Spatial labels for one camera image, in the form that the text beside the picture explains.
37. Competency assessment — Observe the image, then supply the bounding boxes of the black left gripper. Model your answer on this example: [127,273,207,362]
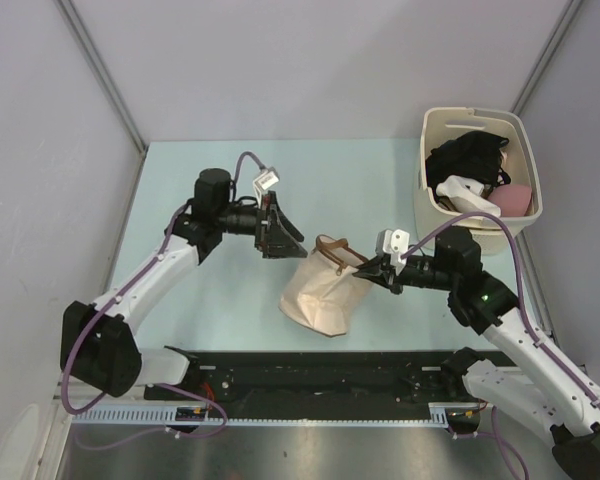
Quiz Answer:
[216,192,306,260]

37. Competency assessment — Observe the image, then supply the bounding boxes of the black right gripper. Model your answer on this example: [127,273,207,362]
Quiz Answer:
[353,253,457,295]

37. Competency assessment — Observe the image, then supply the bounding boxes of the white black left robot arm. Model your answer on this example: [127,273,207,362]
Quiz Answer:
[60,168,307,400]

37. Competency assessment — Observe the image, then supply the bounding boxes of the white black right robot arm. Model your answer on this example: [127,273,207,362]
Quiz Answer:
[356,226,600,479]

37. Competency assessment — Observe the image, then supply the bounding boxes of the pink bra cup in basket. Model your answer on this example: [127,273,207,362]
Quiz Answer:
[487,184,532,218]

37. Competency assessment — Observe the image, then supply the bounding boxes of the cream plastic laundry basket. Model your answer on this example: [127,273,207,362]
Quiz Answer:
[413,107,543,239]

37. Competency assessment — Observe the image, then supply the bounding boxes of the white garment in basket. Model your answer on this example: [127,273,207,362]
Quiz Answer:
[435,175,501,217]

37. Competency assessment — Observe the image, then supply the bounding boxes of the black garment in basket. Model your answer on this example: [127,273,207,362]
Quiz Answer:
[425,131,511,191]

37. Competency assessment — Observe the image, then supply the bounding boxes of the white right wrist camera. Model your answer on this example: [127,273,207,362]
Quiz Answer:
[375,229,410,268]

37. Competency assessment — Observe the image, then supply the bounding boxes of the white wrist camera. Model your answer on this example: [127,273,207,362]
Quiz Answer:
[252,167,280,203]
[375,229,410,268]

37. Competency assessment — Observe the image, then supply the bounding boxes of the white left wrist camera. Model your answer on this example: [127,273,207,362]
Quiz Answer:
[252,167,280,203]

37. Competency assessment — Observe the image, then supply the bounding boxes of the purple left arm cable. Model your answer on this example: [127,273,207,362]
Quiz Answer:
[61,151,266,449]

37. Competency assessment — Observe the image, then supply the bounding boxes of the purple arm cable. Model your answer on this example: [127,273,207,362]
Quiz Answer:
[402,212,600,479]
[61,151,266,449]

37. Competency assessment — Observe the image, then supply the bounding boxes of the grey slotted cable duct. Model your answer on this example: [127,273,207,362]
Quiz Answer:
[73,403,470,428]

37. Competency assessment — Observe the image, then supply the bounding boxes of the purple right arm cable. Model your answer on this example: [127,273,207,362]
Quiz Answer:
[402,212,600,479]

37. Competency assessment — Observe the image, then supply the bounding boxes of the aluminium frame post right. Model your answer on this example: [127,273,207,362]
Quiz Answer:
[510,0,587,116]

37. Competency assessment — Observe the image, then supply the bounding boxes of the aluminium frame post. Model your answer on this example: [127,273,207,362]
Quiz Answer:
[53,0,148,158]
[510,0,587,116]

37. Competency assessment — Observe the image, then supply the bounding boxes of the aluminium frame post left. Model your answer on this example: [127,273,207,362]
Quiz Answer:
[53,0,148,158]

